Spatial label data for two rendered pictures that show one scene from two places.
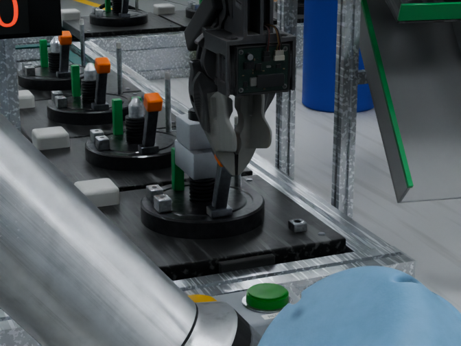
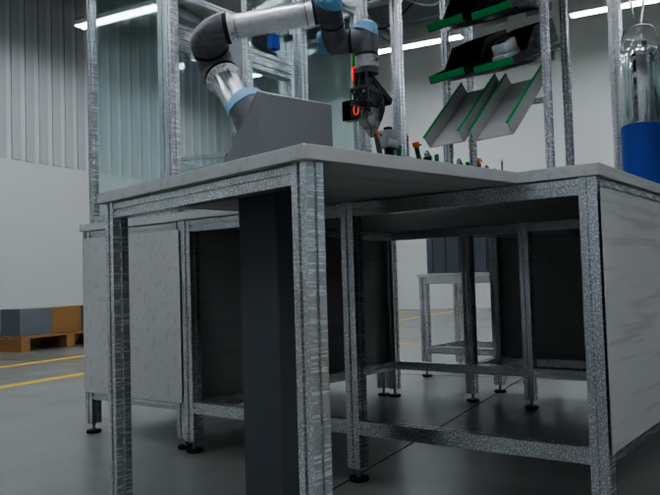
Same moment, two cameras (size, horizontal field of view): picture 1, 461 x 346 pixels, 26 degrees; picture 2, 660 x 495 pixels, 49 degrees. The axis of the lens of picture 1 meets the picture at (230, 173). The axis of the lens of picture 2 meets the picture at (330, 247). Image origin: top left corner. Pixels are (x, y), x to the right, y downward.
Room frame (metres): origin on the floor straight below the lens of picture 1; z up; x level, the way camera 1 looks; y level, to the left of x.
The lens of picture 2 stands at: (-0.33, -1.90, 0.60)
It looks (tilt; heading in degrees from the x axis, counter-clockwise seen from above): 3 degrees up; 59
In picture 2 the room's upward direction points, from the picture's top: 2 degrees counter-clockwise
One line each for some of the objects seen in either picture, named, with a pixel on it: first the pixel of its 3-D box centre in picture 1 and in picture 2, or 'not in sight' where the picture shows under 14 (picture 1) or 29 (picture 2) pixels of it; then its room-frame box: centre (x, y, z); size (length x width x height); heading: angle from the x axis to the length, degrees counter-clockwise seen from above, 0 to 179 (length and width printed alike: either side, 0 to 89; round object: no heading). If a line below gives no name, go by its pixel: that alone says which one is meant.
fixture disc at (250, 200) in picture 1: (202, 208); not in sight; (1.06, 0.03, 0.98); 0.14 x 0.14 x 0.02
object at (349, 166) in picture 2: not in sight; (295, 189); (0.58, -0.20, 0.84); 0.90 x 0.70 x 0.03; 101
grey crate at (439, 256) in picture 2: not in sight; (486, 252); (2.73, 1.37, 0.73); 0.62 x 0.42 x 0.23; 112
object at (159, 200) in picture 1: (162, 203); not in sight; (1.03, 0.07, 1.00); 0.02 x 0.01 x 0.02; 22
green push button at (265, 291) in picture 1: (267, 300); not in sight; (0.86, -0.03, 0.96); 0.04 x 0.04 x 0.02
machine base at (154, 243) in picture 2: not in sight; (251, 318); (1.09, 1.19, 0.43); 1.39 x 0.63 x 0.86; 22
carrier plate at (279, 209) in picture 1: (202, 224); not in sight; (1.06, 0.03, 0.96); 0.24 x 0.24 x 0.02; 22
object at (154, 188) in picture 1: (154, 193); not in sight; (1.06, 0.09, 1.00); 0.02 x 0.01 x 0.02; 22
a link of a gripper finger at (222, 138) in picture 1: (227, 136); (363, 122); (0.95, 0.00, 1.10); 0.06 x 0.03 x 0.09; 22
